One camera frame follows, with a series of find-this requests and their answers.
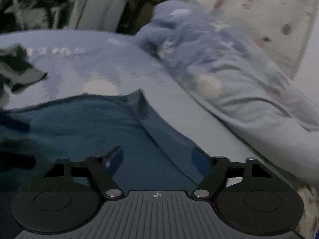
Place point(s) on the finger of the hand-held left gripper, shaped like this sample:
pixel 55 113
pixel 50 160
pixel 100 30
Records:
pixel 15 158

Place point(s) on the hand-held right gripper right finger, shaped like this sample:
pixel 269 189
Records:
pixel 200 158

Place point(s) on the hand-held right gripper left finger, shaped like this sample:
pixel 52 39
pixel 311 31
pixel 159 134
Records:
pixel 115 157

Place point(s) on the blue-grey garment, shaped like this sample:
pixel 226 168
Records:
pixel 87 129

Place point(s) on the light blue printed duvet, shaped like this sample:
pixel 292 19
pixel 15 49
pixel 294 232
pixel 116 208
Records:
pixel 236 92

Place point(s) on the dark green cloth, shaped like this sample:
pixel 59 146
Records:
pixel 17 67

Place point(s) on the pale suitcase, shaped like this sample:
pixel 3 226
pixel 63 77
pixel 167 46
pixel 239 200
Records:
pixel 99 7

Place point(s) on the cream printed curtain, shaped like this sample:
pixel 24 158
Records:
pixel 261 17

